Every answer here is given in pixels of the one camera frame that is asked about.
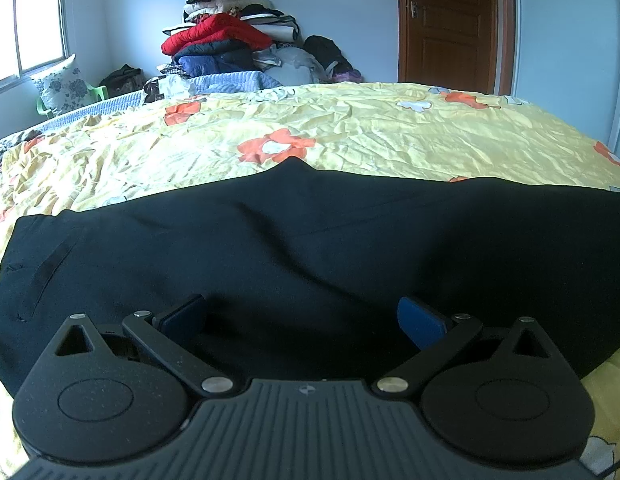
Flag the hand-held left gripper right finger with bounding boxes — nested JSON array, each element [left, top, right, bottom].
[[371, 296, 558, 403]]

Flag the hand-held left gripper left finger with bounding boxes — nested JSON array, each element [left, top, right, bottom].
[[54, 294, 239, 401]]

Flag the black pants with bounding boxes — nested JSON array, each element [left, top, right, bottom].
[[0, 157, 620, 397]]

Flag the yellow carrot print bedsheet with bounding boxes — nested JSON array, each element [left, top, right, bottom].
[[0, 81, 620, 480]]

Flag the black and white printed cloth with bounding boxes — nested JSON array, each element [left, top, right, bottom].
[[142, 74, 197, 105]]

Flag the green plastic chair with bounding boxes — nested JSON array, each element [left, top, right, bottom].
[[36, 84, 109, 121]]

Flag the blue quilted blanket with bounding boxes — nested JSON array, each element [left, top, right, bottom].
[[40, 71, 284, 133]]

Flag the zebra striped cloth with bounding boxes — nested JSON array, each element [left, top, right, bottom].
[[0, 130, 44, 177]]

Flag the dark bag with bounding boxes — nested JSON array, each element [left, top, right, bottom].
[[100, 64, 146, 99]]

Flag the floral pillow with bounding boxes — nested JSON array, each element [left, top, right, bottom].
[[32, 54, 98, 116]]

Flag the grey plastic bag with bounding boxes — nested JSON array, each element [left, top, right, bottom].
[[252, 45, 331, 86]]

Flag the pile of clothes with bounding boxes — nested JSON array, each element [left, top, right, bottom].
[[154, 0, 303, 78]]

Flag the black backpack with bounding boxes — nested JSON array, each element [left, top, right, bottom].
[[302, 35, 355, 78]]

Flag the brown wooden door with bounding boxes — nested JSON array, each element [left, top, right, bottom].
[[396, 0, 516, 96]]

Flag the white wardrobe with flower print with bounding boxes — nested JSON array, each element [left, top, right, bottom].
[[510, 0, 620, 157]]

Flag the window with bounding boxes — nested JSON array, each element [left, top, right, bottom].
[[0, 0, 74, 95]]

